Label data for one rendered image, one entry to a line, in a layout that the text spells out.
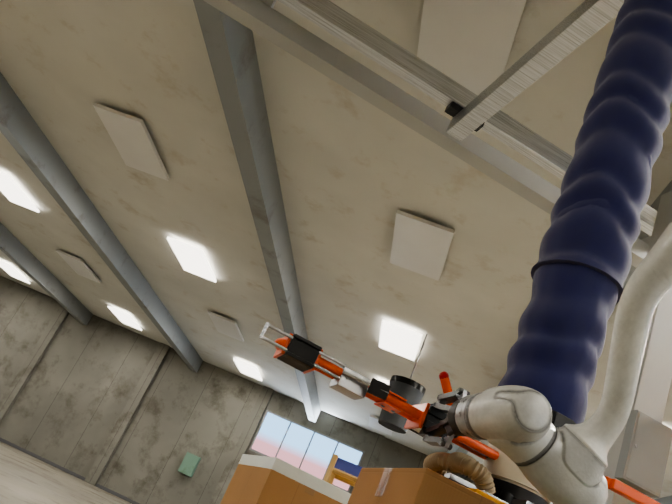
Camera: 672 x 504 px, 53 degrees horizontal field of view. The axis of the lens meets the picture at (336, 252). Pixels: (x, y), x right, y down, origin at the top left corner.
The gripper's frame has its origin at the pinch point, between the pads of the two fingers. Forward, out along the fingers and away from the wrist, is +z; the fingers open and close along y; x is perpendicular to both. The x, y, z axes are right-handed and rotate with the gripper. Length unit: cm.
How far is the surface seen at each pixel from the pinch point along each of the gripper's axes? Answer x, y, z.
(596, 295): 27, -46, -10
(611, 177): 22, -80, -10
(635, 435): 130, -58, 88
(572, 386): 27.0, -20.7, -10.6
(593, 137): 17, -94, -4
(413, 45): -2, -289, 225
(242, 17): -104, -201, 183
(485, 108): 27, -187, 120
